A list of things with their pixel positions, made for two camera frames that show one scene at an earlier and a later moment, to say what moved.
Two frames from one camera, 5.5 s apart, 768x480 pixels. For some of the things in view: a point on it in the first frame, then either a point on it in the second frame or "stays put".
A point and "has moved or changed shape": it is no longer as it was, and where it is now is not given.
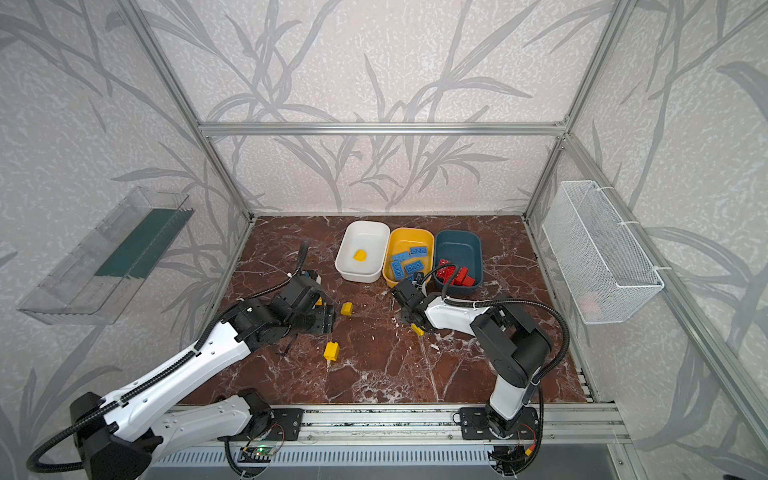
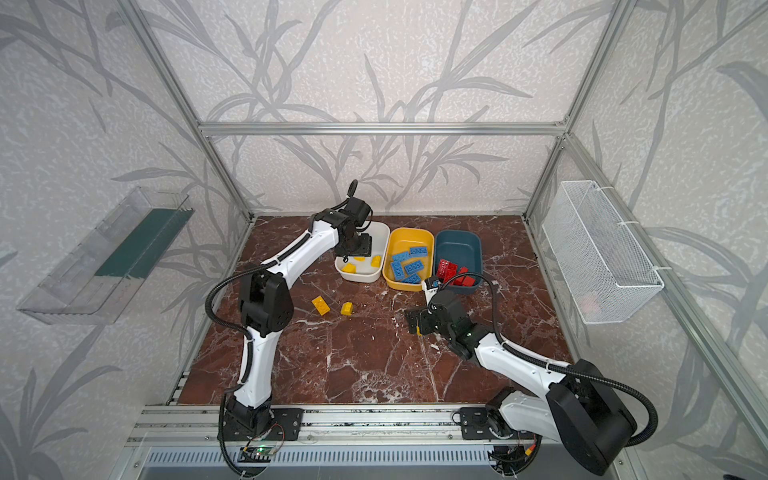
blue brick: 413,267 stays put
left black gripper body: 324,319 to 357,245
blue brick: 401,256 stays put
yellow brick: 332,350 has moved or changed shape
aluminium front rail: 577,425 stays put
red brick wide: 445,273 stays put
